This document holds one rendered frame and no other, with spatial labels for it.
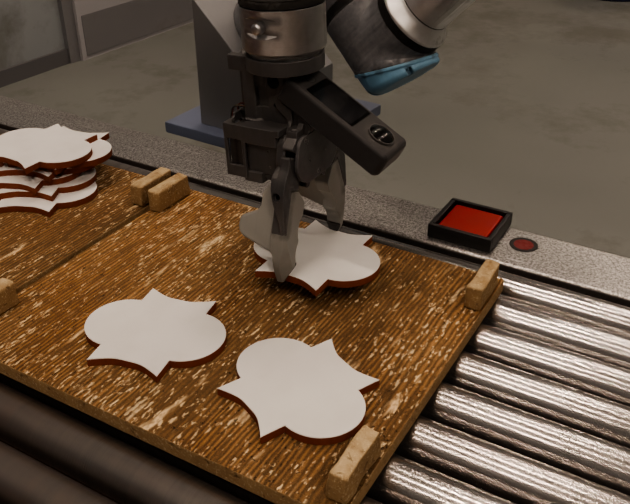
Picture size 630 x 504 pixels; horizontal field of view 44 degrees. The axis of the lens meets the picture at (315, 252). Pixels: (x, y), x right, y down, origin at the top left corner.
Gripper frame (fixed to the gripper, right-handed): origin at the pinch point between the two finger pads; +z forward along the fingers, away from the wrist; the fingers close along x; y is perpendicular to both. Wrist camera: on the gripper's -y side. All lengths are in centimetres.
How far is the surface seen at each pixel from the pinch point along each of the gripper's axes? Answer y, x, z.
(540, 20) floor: 103, -454, 91
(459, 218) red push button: -7.6, -20.3, 4.1
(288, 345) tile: -4.0, 11.7, 2.4
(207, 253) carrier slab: 12.4, 1.8, 2.4
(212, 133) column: 42, -37, 7
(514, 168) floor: 47, -232, 94
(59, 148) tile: 36.9, -2.2, -3.9
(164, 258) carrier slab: 15.7, 4.9, 2.2
